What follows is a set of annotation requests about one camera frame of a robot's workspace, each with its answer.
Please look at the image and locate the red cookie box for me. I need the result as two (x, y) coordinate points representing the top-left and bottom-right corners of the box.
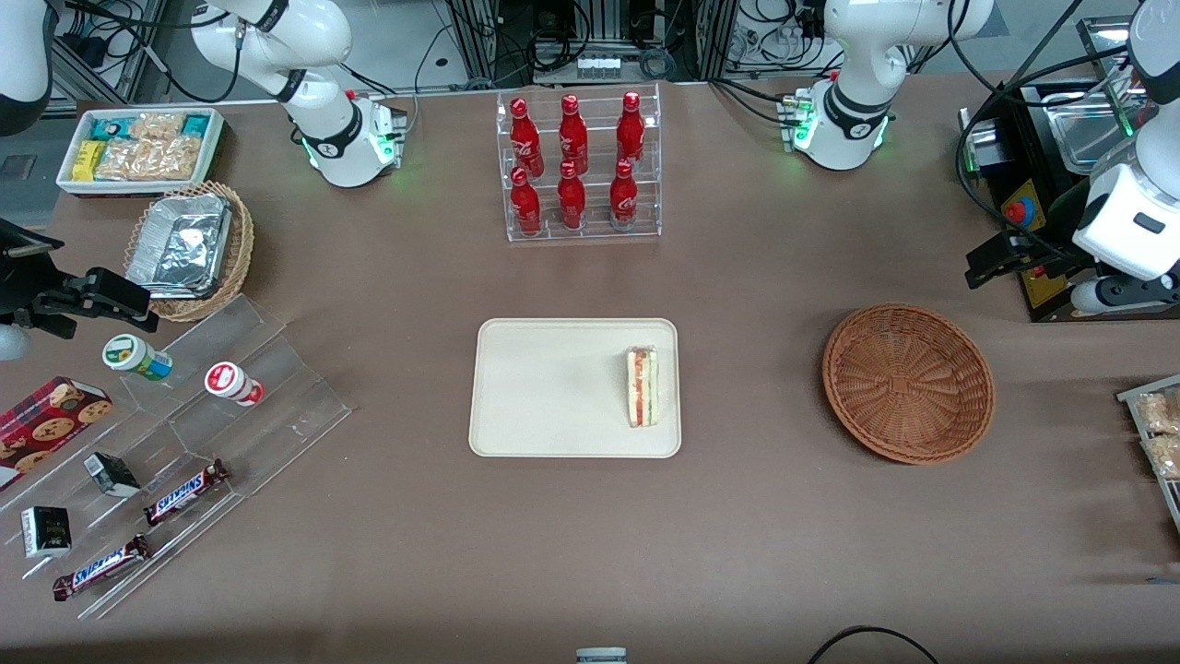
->
(0, 375), (114, 492)

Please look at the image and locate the clear acrylic stepped stand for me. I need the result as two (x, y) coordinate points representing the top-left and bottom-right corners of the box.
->
(0, 293), (353, 621)

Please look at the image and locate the beige plastic tray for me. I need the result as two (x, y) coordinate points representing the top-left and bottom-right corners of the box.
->
(468, 318), (682, 459)

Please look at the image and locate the clear acrylic bottle rack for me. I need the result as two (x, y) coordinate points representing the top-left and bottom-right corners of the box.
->
(496, 83), (663, 243)

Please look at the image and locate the black table edge cable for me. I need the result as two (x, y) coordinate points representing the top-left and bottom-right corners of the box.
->
(808, 626), (941, 664)

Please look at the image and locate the small light wicker basket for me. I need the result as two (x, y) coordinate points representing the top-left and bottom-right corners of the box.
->
(123, 181), (255, 323)

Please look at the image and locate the metal tray with snacks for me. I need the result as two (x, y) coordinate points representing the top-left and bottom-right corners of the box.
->
(1117, 373), (1180, 533)

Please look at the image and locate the green label yoghurt cup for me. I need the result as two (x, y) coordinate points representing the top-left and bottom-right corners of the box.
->
(101, 334), (173, 382)

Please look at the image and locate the red label yoghurt cup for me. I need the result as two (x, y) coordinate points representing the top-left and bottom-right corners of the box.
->
(204, 362), (266, 408)

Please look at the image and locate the black machine with yellow panel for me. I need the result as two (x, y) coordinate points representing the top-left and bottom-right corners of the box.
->
(959, 78), (1180, 324)

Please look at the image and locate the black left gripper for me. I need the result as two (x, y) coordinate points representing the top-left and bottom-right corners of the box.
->
(965, 180), (1103, 291)

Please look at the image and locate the clear pastry pack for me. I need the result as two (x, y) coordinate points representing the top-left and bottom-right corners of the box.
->
(1134, 390), (1180, 436)
(1143, 433), (1180, 480)

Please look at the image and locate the small black box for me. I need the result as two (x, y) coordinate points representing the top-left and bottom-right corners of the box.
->
(20, 505), (73, 560)
(83, 452), (141, 499)

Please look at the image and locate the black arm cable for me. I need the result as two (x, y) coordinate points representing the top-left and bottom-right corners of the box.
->
(950, 0), (1144, 264)

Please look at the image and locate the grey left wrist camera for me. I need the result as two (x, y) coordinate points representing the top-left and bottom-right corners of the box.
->
(1069, 270), (1180, 317)

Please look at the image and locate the red cola bottle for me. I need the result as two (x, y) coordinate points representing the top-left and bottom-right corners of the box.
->
(609, 159), (639, 231)
(557, 161), (587, 231)
(510, 166), (543, 237)
(616, 90), (646, 167)
(559, 94), (589, 176)
(510, 98), (545, 178)

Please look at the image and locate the triangular sandwich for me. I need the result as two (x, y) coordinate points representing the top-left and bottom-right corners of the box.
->
(626, 345), (663, 429)

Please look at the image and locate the clear bag of crackers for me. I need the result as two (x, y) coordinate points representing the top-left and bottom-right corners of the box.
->
(129, 113), (187, 144)
(95, 136), (202, 182)

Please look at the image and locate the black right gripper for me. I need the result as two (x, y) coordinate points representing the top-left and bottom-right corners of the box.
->
(0, 218), (160, 338)

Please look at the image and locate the large brown wicker basket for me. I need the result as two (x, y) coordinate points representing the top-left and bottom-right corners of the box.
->
(822, 303), (997, 465)

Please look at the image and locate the white rectangular snack bin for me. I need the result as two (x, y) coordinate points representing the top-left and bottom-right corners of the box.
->
(55, 107), (226, 197)

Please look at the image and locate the aluminium foil container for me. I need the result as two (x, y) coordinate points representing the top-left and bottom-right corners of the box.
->
(124, 192), (233, 301)

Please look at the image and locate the snickers bar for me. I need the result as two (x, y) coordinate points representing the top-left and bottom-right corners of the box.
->
(143, 458), (231, 528)
(52, 533), (151, 602)

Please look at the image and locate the steel pan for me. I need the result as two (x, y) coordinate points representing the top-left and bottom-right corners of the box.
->
(1046, 92), (1144, 176)

